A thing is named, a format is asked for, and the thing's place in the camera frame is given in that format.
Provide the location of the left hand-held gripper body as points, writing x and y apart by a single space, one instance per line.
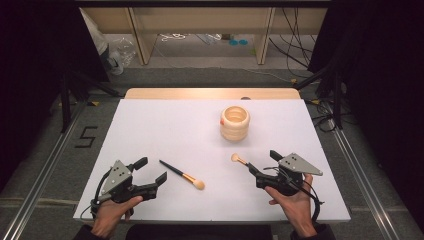
117 175

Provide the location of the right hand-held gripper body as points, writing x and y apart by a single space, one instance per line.
293 165

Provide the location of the small black makeup brush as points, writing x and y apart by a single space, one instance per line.
237 158

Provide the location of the large black makeup brush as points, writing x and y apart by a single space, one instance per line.
186 176

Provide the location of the ribbed wooden brush holder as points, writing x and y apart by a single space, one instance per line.
234 128

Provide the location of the person's left hand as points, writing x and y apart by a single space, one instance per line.
110 216

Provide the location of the person's right hand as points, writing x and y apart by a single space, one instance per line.
298 208

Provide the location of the white foam board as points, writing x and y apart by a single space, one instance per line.
186 133

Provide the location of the person's dark lap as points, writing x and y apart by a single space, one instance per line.
200 232

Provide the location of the black metal stand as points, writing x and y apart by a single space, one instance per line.
66 100
337 100

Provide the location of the light wooden table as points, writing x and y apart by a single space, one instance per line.
200 93

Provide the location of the clear plastic bag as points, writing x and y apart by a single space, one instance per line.
124 50

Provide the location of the blue round discs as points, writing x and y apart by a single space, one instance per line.
238 42

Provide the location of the black curtain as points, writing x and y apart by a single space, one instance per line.
383 83
33 66

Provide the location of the white plastic bag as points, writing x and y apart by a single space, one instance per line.
96 36

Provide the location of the beige wooden desk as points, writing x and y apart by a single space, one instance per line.
200 20

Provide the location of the aluminium floor rail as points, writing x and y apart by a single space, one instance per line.
363 186
40 186

